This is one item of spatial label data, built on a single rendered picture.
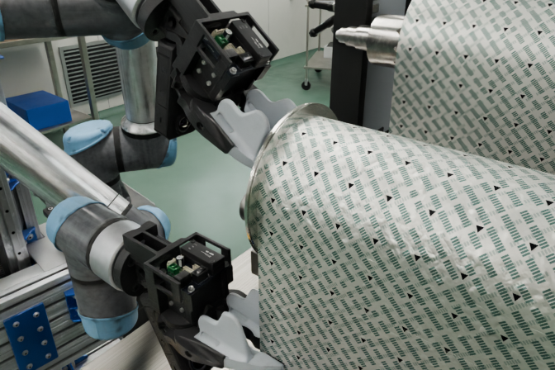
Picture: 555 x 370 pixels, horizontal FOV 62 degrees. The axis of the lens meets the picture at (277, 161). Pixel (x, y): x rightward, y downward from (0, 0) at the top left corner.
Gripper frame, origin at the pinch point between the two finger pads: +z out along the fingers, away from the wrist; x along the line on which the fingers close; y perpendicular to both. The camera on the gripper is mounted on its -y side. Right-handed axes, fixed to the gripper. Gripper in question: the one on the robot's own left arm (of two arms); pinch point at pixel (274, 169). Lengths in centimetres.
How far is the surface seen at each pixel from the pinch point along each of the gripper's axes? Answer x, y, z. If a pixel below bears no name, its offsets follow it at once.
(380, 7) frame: 30.4, 6.3, -11.6
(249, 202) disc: -9.1, 4.5, 2.3
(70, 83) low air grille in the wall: 162, -289, -213
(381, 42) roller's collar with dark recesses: 19.9, 7.9, -5.6
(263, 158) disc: -7.4, 7.0, 0.3
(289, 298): -8.2, 0.3, 10.3
